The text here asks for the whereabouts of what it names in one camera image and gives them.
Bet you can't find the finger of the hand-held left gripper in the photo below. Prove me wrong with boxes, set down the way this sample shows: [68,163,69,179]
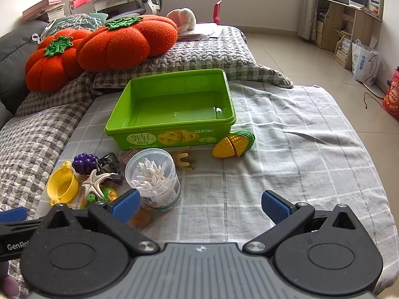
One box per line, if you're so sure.
[0,207,46,235]

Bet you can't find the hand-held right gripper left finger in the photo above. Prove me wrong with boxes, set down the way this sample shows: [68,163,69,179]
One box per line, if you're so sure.
[40,189,161,257]

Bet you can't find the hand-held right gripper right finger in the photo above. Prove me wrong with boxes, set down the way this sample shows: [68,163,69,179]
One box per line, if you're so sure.
[243,190,359,257]

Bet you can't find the amber translucent toy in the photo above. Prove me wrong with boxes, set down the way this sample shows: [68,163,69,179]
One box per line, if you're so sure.
[128,207,152,232]

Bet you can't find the clear cotton swab jar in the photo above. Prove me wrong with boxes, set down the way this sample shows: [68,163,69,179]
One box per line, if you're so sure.
[125,149,182,211]

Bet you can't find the smoky translucent hair claw clip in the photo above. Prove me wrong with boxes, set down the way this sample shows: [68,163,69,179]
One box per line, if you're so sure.
[94,152,125,186]

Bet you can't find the yellow toy pot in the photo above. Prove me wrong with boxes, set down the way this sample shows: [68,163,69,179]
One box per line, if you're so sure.
[47,160,79,207]

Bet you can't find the amber hand-shaped toy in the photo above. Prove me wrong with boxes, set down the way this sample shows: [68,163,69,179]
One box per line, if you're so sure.
[173,146,196,172]

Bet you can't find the green plastic box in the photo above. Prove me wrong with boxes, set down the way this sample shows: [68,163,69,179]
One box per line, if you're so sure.
[104,69,237,151]

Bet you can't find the person's left hand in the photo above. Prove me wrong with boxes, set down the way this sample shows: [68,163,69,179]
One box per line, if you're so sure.
[0,260,21,299]

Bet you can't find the small green yellow toy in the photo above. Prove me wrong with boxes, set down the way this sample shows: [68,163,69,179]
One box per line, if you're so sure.
[80,186,119,209]

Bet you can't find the cream starfish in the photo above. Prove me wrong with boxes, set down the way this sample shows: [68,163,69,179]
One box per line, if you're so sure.
[81,169,111,200]

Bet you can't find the light checked sheet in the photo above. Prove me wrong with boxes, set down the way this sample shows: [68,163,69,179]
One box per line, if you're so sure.
[8,79,396,293]

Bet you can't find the pink card box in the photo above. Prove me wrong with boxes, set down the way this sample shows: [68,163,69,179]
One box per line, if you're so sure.
[120,149,141,164]

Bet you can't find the purple toy grapes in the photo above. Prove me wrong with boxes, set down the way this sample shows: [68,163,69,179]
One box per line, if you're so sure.
[72,152,100,175]

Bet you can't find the yellow toy corn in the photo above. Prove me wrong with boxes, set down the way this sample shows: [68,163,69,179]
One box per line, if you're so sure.
[212,131,256,158]

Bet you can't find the small orange pumpkin cushion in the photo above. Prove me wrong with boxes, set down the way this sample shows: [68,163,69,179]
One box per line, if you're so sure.
[25,28,94,93]

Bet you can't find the red gift bag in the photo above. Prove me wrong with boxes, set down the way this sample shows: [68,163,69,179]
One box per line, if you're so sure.
[383,67,399,120]

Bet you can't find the grey sofa backrest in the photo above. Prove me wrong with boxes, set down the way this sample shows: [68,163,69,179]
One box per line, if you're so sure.
[0,20,49,114]

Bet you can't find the large orange pumpkin cushion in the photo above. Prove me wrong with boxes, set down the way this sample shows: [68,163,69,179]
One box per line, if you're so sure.
[76,15,179,71]

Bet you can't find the grey checkered quilt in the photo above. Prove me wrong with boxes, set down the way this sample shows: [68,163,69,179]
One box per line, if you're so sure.
[0,25,294,225]

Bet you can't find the white paper bag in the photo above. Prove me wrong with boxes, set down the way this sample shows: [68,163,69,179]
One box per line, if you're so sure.
[352,39,381,86]

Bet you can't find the white papers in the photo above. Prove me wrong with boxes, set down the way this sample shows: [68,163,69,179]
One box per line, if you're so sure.
[178,23,225,39]

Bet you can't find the leaf patterned pillow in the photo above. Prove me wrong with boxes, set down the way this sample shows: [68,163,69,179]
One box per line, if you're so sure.
[40,13,108,38]

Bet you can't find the white plush rabbit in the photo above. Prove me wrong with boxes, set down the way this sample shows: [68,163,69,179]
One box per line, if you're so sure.
[166,8,198,36]

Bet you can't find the wooden desk shelf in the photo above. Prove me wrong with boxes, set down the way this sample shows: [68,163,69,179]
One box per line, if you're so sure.
[315,0,385,69]

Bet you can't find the beige curtain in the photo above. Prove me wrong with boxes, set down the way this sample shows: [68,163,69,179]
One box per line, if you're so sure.
[298,0,321,40]

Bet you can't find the white desk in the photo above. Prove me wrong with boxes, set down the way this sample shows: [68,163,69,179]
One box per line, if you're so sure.
[94,0,147,14]

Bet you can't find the stack of books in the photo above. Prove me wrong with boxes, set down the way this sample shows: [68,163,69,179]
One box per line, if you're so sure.
[22,0,65,23]

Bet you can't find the black cable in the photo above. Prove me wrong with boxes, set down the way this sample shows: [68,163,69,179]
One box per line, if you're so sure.
[363,53,385,110]

